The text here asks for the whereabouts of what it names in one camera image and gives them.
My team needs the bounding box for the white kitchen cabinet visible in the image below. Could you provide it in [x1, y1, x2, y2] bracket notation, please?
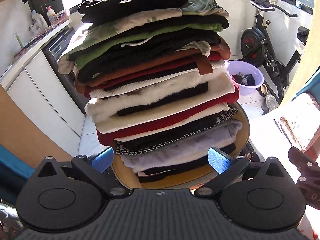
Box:
[1, 20, 85, 157]

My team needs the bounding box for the purple plastic basin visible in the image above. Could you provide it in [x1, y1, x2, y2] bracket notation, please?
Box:
[227, 60, 264, 95]

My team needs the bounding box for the white detergent bottle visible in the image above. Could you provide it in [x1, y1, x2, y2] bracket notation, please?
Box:
[29, 10, 48, 35]

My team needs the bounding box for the black exercise bike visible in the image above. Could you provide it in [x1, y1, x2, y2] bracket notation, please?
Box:
[240, 0, 309, 103]

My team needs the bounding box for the wooden round chair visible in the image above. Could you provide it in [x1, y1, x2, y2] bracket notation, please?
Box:
[111, 102, 250, 190]

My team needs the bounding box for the brown white knit sweater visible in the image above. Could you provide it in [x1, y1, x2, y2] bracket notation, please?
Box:
[274, 93, 319, 152]

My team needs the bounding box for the stack of folded clothes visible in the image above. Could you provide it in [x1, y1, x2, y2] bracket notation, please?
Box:
[58, 0, 242, 183]

